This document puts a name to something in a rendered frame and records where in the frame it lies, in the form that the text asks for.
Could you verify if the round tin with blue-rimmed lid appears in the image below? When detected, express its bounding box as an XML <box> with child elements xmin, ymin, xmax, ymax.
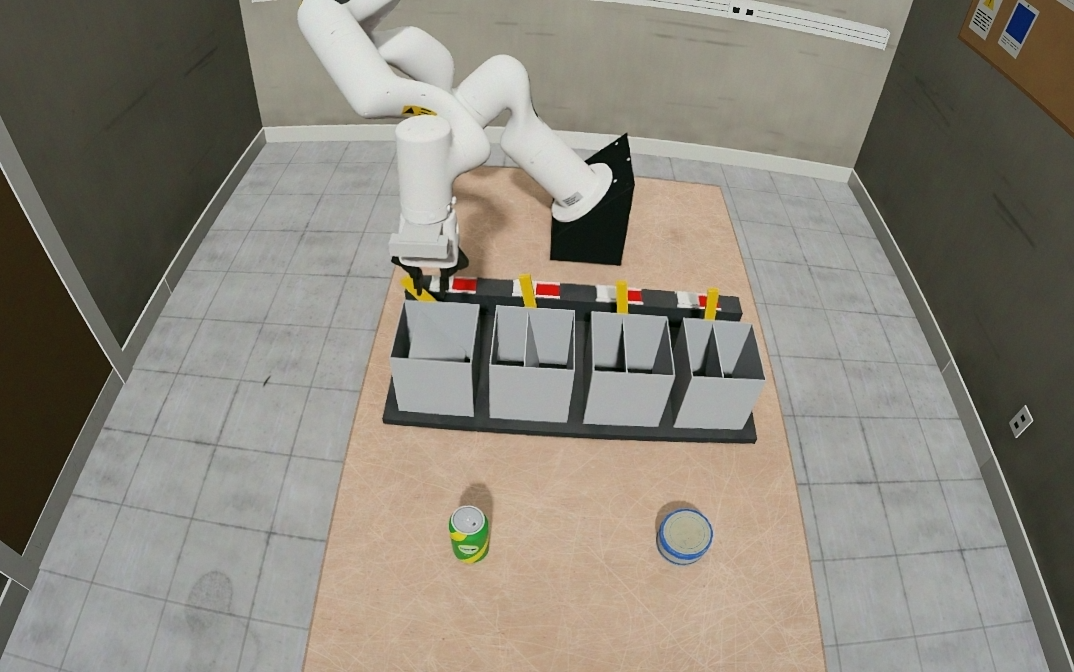
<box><xmin>656</xmin><ymin>509</ymin><xmax>713</xmax><ymax>566</ymax></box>

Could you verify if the green drink can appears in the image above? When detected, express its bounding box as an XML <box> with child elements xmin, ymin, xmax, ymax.
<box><xmin>448</xmin><ymin>506</ymin><xmax>489</xmax><ymax>563</ymax></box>

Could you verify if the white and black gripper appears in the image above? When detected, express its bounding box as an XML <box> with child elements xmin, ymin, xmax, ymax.
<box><xmin>391</xmin><ymin>207</ymin><xmax>469</xmax><ymax>298</ymax></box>

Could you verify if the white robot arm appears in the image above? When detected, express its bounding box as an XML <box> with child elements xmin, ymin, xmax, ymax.
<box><xmin>297</xmin><ymin>0</ymin><xmax>612</xmax><ymax>259</ymax></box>

